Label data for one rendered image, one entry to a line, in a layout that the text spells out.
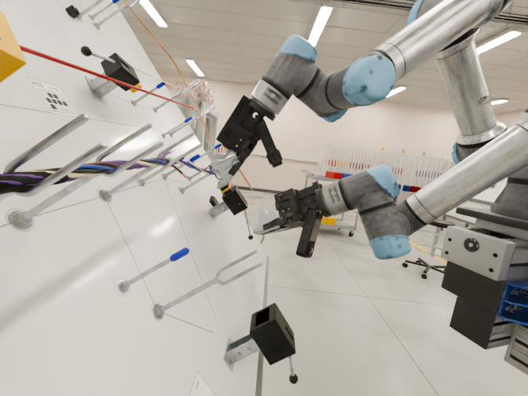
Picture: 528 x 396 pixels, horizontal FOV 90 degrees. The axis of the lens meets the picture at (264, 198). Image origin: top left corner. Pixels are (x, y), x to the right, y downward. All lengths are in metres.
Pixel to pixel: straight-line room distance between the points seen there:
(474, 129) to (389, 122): 8.66
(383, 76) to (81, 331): 0.51
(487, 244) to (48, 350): 0.79
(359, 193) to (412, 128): 9.35
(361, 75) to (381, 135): 8.99
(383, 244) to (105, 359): 0.49
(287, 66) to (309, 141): 8.24
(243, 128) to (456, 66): 0.57
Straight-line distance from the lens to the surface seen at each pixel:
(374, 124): 9.41
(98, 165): 0.24
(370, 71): 0.50
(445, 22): 0.65
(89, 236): 0.34
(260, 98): 0.59
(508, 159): 0.69
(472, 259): 0.83
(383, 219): 0.59
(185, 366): 0.38
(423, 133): 10.08
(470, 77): 0.92
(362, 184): 0.59
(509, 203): 0.93
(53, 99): 0.46
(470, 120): 0.96
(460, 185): 0.69
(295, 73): 0.60
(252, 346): 0.46
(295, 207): 0.63
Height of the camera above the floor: 1.25
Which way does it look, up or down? 9 degrees down
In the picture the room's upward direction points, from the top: 7 degrees clockwise
